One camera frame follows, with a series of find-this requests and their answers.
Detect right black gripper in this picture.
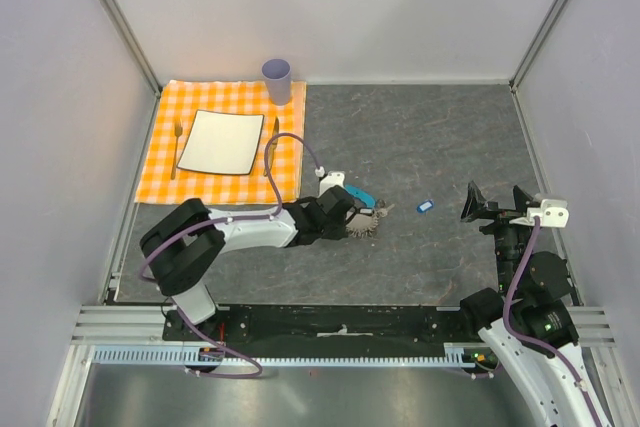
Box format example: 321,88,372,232
459,180,540,293

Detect metal keyring plate blue handle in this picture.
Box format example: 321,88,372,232
345,184,379,237

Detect blue key tag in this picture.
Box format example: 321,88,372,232
416,200,435,213

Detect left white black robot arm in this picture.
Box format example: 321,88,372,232
139,186,374,340

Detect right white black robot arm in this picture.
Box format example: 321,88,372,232
457,182,611,426

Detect silver keys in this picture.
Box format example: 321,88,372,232
374,204,395,218

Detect gold knife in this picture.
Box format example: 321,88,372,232
263,117,280,176

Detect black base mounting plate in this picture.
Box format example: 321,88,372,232
162,303,501,361

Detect white square plate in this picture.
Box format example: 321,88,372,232
177,110,264,176

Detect lavender plastic cup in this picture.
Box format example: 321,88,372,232
261,59,291,106

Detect gold fork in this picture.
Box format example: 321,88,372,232
170,119,183,180

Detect orange checkered cloth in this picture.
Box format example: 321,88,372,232
135,80,307,205

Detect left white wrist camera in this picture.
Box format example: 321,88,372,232
318,171,345,196

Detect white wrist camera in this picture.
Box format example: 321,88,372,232
318,171,345,196
510,198,569,229

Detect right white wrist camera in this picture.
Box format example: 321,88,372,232
510,198,569,229

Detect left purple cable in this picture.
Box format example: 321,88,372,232
138,132,326,378

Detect slotted cable duct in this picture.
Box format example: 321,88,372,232
92,344,476,367

